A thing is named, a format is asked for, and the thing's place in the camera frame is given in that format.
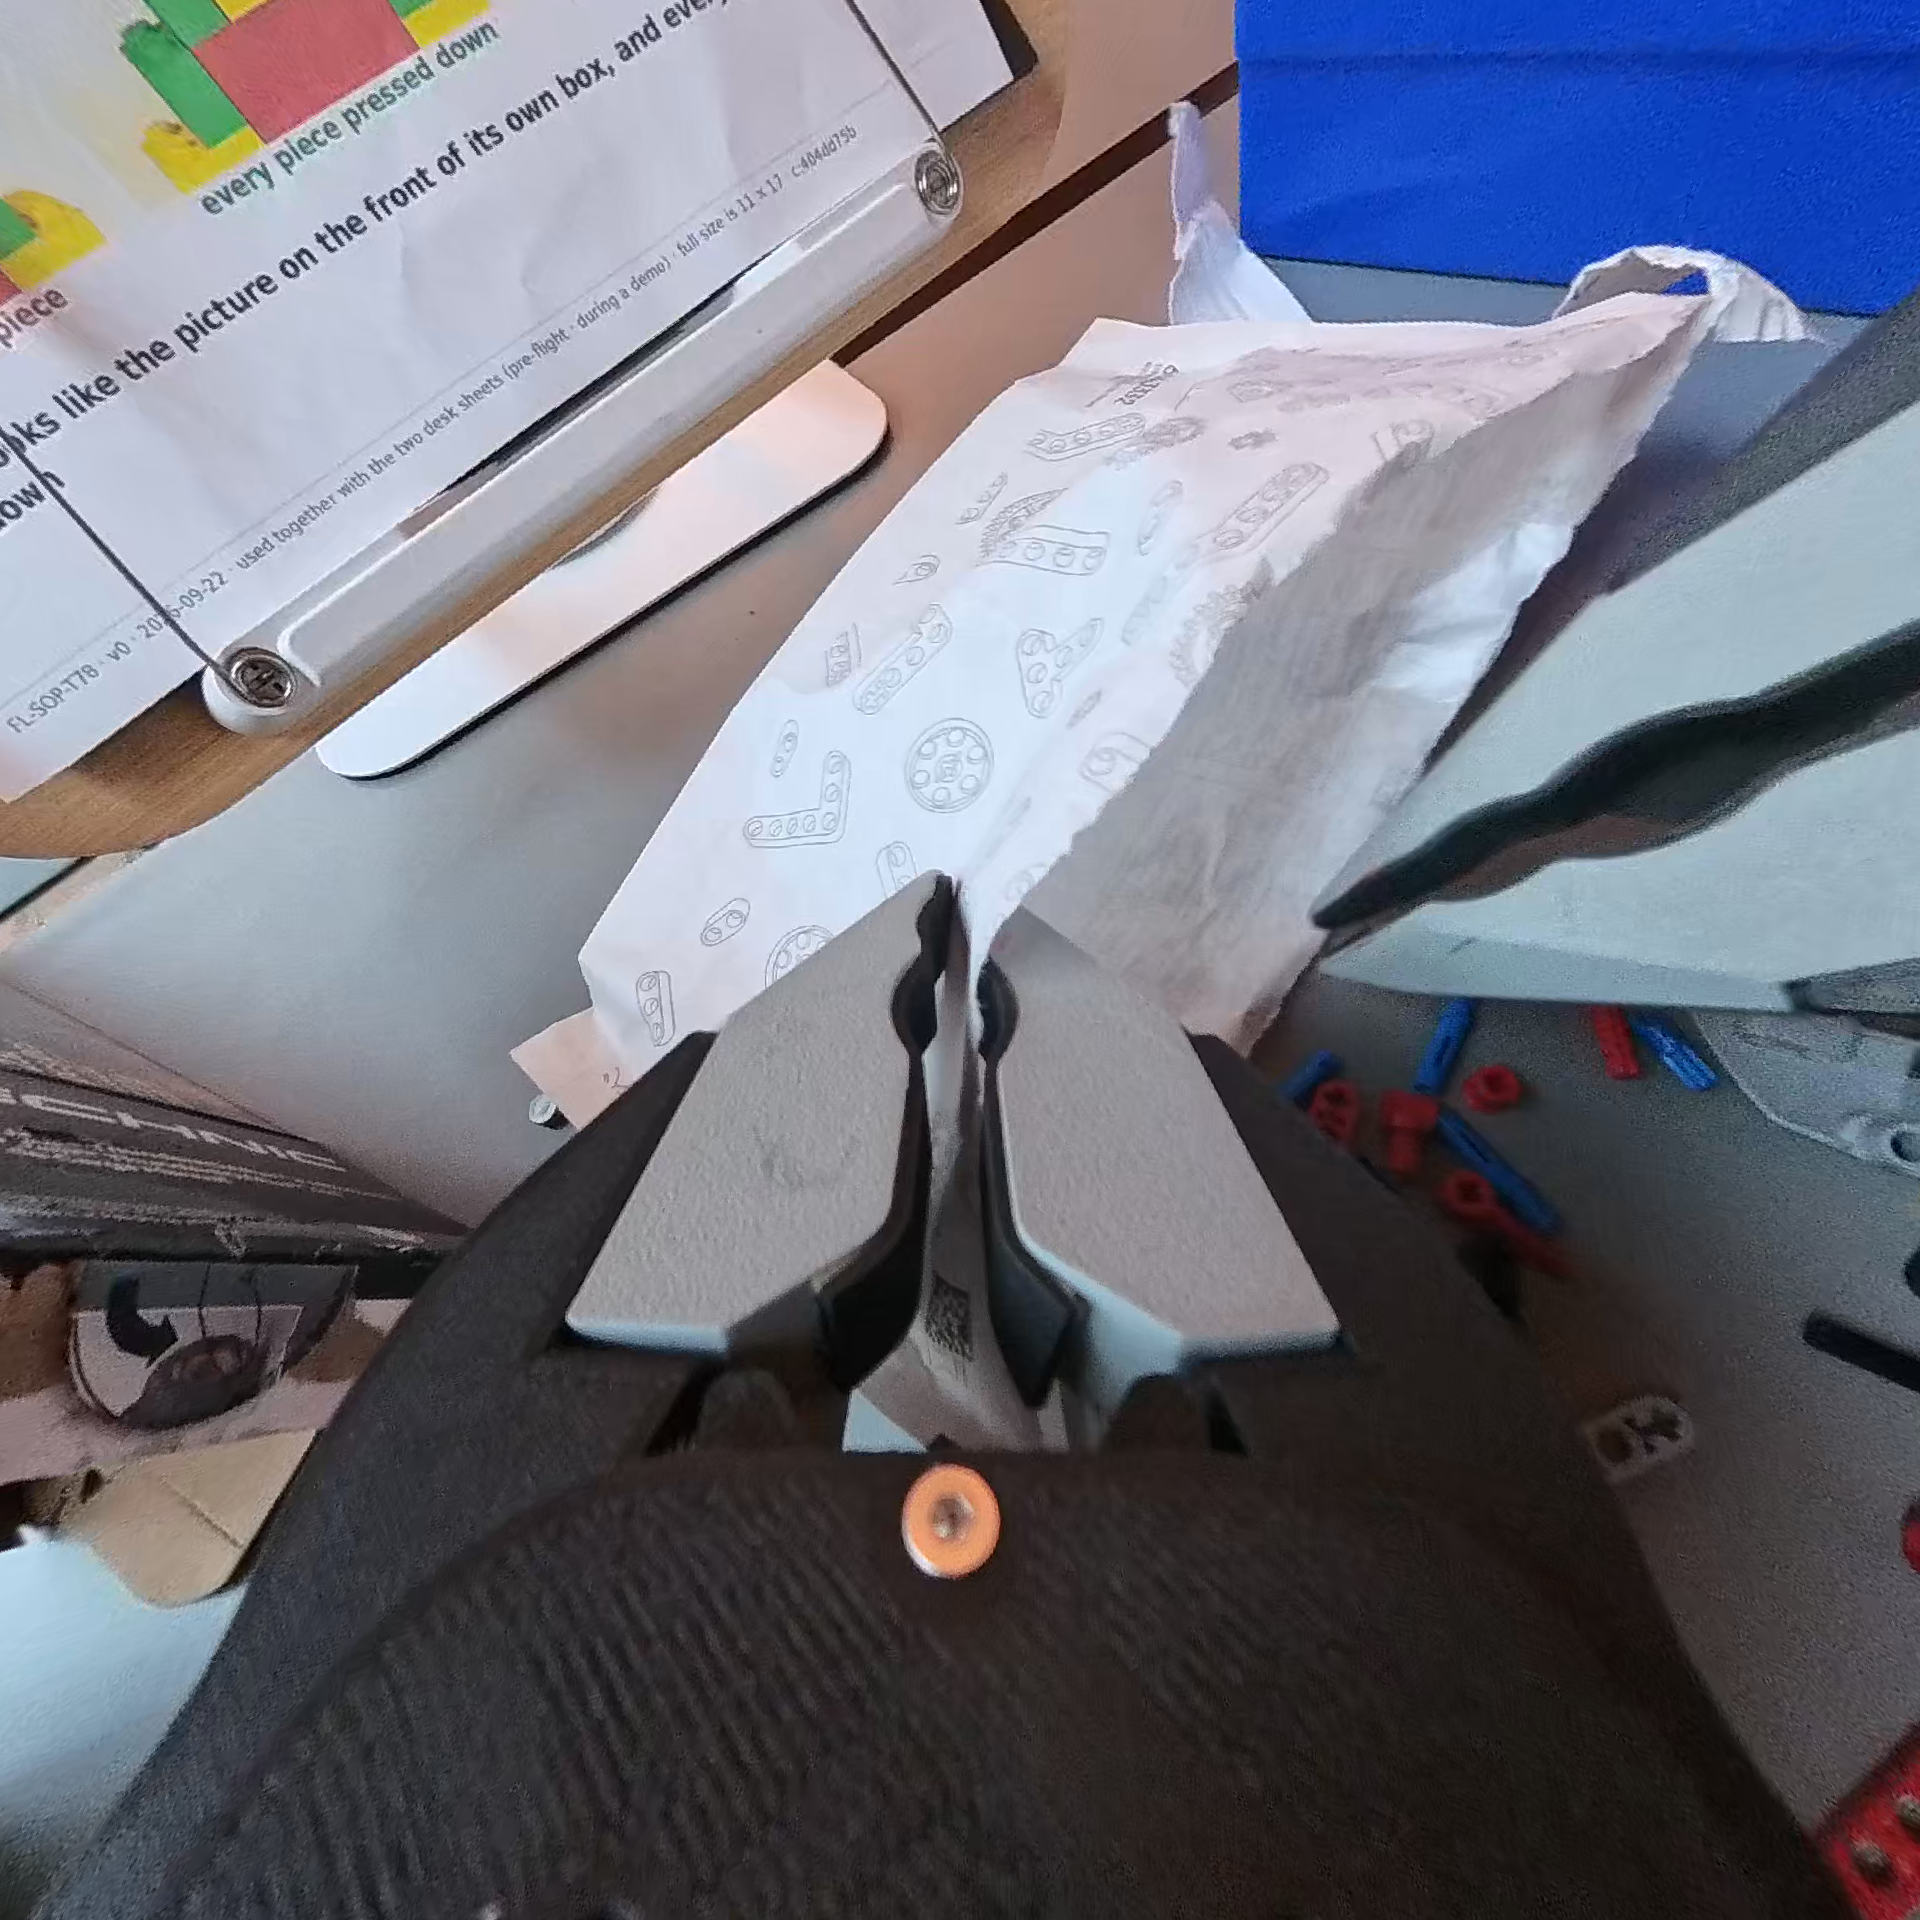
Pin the instruction sheet on stand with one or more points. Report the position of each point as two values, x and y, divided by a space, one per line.
77 825

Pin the red lego beam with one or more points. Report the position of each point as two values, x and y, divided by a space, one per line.
1874 1846

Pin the printed paper bag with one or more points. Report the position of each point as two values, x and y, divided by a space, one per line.
974 675

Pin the blue plastic bin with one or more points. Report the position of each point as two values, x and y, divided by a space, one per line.
1501 150

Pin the red lego pin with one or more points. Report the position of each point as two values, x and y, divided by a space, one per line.
1612 1042

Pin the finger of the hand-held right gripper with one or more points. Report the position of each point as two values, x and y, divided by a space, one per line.
1650 930
1724 599

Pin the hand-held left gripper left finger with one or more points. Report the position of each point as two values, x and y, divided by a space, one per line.
750 1184

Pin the black lego set box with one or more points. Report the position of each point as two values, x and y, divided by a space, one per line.
149 1171

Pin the red lego claw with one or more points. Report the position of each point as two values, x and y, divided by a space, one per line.
1485 1213

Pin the printed instruction sheet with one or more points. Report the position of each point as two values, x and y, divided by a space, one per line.
450 299

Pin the blue lego pin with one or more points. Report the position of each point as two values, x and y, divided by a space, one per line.
1446 1042
1674 1050
1313 1078
1501 1173

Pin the plain white paper bag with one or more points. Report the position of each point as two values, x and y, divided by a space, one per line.
1214 255

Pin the clear clip bar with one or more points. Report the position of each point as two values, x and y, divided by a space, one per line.
599 451

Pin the long black lego axle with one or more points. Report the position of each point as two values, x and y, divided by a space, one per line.
1862 1350

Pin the light grey lego beam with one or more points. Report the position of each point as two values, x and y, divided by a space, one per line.
1638 1433

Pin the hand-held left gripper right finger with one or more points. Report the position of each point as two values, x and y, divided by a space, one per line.
1156 1184

